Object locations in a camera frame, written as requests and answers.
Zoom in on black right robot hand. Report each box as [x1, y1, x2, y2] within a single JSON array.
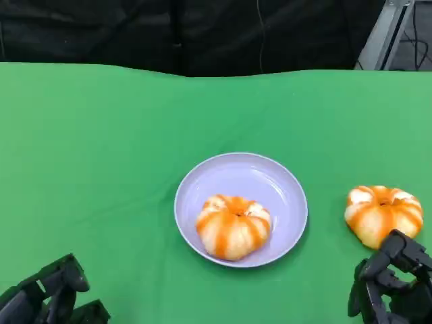
[[347, 229, 432, 324]]

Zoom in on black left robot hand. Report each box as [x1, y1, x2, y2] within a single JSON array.
[[0, 252, 111, 324]]

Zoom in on orange and white bread roll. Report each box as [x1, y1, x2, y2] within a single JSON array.
[[195, 194, 273, 261], [344, 184, 424, 250]]

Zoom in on green table cloth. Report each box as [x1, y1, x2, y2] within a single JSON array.
[[0, 61, 432, 324]]

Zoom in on lilac plate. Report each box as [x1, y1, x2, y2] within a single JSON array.
[[173, 152, 309, 269]]

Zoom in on black backdrop curtain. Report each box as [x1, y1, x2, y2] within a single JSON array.
[[0, 0, 387, 78]]

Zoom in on black floor cable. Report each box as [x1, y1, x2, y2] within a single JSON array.
[[400, 33, 432, 72]]

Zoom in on grey metal frame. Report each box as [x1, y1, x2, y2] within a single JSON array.
[[354, 0, 416, 71]]

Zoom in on thin hanging cable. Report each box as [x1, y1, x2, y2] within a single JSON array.
[[255, 0, 265, 74]]

